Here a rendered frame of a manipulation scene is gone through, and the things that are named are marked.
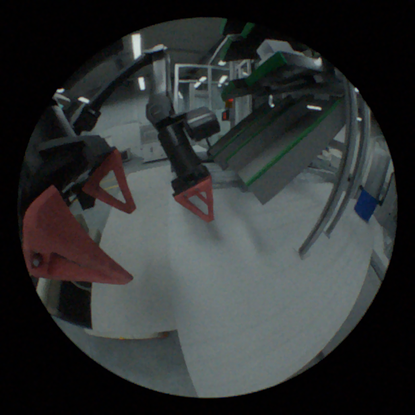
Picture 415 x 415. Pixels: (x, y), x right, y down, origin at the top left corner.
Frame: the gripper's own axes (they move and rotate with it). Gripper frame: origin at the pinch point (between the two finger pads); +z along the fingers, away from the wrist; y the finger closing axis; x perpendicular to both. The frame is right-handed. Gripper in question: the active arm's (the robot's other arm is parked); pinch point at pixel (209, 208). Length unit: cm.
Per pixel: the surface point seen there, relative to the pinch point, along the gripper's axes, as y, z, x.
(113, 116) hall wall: 554, -629, 366
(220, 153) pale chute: 2.0, -9.8, -7.6
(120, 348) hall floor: -39, 64, 108
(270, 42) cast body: -14.9, -22.8, -21.4
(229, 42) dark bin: -4.8, -37.2, -24.2
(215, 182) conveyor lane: 21.8, -2.0, -3.2
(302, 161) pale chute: -12.0, -4.3, -16.2
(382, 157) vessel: -7, 13, -97
